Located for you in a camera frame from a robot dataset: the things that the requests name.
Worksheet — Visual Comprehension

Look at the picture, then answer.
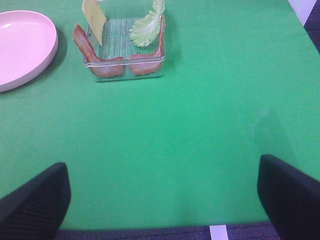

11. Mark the yellow cheese slice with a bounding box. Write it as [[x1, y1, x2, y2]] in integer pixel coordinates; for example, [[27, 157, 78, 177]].
[[82, 0, 107, 46]]

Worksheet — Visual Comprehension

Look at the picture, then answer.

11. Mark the green lettuce leaf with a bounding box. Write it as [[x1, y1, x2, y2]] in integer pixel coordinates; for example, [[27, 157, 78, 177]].
[[129, 0, 165, 47]]

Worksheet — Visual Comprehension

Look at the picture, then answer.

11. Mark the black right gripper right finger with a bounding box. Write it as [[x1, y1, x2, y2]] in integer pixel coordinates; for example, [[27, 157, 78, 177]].
[[257, 154, 320, 240]]

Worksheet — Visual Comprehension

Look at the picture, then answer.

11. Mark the clear right plastic container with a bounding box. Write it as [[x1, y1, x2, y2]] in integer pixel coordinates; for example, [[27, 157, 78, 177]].
[[82, 18, 166, 82]]

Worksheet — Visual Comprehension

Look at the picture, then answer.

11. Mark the green tablecloth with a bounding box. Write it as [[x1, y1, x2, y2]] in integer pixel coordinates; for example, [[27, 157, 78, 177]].
[[0, 0, 320, 230]]

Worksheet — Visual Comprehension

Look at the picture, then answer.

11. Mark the bacon strip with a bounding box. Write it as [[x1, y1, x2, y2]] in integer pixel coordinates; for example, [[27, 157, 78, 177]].
[[73, 23, 124, 78], [129, 14, 166, 76]]

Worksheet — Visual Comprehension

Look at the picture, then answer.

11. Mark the pink round plate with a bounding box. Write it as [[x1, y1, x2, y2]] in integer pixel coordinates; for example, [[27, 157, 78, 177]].
[[0, 10, 59, 92]]

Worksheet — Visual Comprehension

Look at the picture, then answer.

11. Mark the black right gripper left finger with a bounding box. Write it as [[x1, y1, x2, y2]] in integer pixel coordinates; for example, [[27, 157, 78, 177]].
[[0, 162, 71, 240]]

